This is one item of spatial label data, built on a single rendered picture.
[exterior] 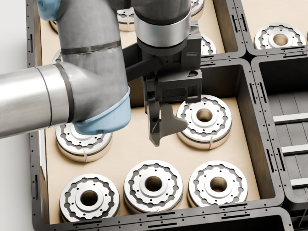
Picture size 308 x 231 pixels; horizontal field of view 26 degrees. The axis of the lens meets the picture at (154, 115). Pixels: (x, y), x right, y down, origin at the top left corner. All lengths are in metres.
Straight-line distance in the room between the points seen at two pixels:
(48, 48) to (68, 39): 0.57
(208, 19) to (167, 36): 0.56
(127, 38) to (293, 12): 0.36
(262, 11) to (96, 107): 0.71
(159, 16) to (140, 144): 0.44
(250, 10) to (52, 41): 0.42
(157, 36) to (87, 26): 0.11
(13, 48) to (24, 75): 0.78
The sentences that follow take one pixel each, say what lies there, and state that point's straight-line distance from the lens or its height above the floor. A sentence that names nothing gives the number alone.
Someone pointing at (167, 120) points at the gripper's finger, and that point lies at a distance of 0.99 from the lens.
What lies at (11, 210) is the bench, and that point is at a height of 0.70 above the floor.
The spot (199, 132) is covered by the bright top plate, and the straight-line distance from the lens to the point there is 1.21.
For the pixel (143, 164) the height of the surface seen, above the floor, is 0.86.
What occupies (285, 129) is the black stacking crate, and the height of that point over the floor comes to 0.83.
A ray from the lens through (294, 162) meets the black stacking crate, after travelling 1.24.
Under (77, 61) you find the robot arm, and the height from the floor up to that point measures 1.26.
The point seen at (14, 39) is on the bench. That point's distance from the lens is 1.58.
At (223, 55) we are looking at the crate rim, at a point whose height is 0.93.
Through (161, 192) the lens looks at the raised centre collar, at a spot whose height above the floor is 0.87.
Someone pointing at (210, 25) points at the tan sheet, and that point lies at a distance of 1.41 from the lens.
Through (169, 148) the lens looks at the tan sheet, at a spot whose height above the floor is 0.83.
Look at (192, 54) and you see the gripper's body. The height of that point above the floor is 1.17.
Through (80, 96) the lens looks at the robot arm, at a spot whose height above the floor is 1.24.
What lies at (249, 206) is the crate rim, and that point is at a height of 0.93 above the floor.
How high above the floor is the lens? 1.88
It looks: 56 degrees down
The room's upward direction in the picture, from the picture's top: straight up
